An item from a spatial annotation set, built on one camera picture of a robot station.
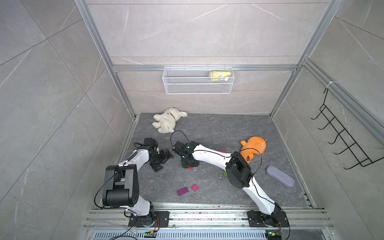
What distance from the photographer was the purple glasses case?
85 cm

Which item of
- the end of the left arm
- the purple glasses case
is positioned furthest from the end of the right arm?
the purple glasses case

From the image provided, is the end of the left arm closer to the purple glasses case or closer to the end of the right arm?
the end of the right arm
